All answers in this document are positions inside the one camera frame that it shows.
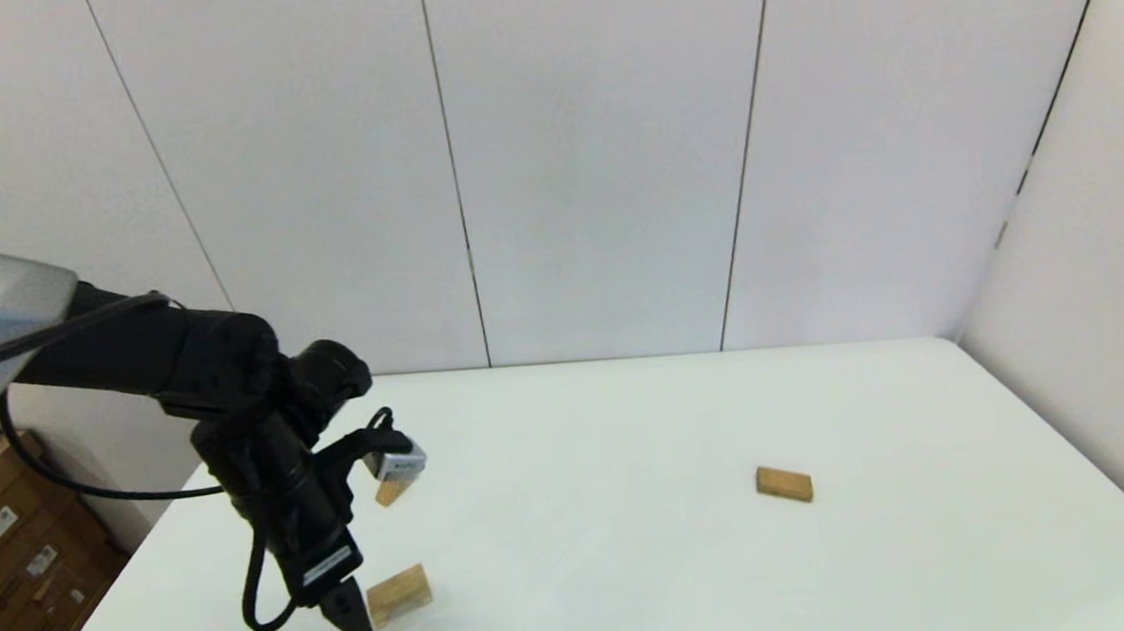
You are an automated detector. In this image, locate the rectangular wooden building block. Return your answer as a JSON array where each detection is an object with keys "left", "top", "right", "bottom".
[{"left": 755, "top": 462, "right": 815, "bottom": 508}]

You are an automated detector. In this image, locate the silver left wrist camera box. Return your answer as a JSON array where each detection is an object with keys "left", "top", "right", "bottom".
[{"left": 362, "top": 445, "right": 428, "bottom": 485}]

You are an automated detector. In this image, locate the arched wooden building block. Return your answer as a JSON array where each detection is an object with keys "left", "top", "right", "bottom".
[{"left": 365, "top": 563, "right": 437, "bottom": 629}]

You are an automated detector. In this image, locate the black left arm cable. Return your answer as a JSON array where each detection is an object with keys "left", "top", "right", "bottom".
[{"left": 0, "top": 283, "right": 299, "bottom": 631}]

